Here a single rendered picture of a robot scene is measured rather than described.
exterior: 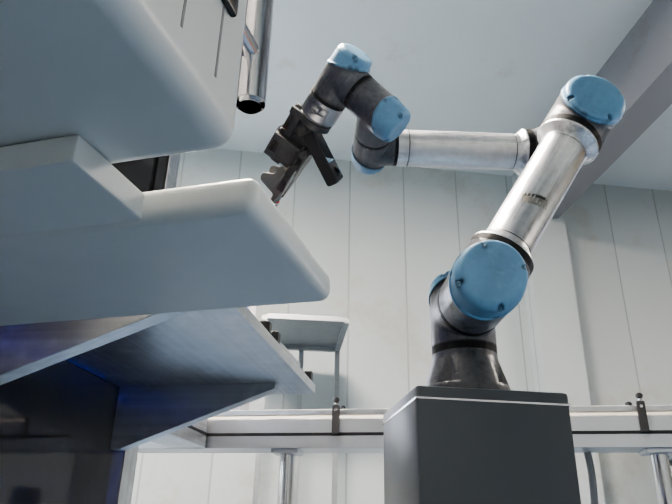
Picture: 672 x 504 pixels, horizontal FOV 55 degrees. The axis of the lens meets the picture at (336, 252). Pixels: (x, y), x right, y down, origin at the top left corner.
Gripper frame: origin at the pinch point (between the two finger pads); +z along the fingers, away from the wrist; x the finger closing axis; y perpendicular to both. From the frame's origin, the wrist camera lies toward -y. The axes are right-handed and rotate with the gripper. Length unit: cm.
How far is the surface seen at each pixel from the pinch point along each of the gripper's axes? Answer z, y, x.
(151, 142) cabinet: -45, -3, 85
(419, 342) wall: 159, -96, -242
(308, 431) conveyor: 82, -43, -34
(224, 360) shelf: 14.9, -11.9, 33.7
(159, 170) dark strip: 22.0, 31.6, -15.5
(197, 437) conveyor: 99, -15, -20
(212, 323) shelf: -1.8, -8.0, 46.7
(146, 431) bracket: 44, -7, 33
